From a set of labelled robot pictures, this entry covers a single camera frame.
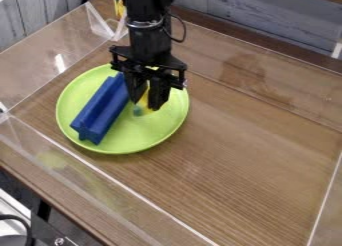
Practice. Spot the green round plate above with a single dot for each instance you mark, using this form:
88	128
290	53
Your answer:
132	133

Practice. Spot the yellow labelled tin can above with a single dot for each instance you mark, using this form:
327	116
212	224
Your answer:
119	8

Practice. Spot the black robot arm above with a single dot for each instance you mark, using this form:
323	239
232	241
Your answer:
148	12

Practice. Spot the black metal bracket with bolt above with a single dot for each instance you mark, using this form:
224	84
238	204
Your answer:
45	235

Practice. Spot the yellow toy banana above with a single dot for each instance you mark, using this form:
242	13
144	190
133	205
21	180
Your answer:
140	106

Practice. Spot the blue star-shaped block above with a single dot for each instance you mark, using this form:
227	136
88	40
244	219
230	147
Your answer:
101	110

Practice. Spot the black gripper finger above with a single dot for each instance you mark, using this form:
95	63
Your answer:
158	93
136	86

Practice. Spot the clear acrylic tray walls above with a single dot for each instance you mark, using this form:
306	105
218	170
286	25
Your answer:
239	179

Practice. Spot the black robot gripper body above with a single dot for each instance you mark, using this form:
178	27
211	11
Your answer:
145	57

